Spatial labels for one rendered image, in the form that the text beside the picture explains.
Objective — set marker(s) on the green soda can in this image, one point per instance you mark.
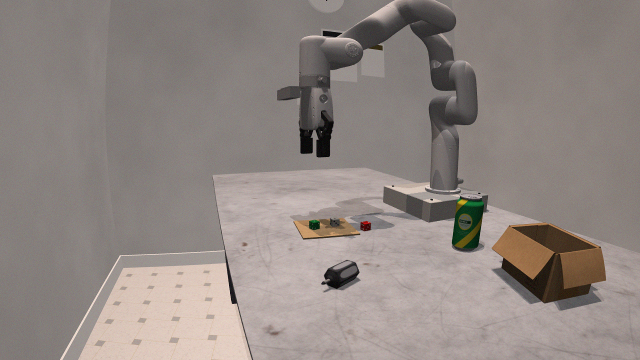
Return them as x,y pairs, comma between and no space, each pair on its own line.
468,222

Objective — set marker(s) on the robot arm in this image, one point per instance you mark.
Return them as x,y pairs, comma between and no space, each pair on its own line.
428,19

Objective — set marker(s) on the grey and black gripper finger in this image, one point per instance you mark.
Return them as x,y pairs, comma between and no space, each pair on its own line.
323,141
306,141

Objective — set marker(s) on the open brown cardboard box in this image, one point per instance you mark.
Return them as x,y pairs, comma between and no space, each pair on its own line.
551,276

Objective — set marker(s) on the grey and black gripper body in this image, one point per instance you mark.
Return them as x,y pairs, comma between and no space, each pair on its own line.
312,101

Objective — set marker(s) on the tan mat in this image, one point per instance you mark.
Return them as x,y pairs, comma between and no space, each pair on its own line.
325,229

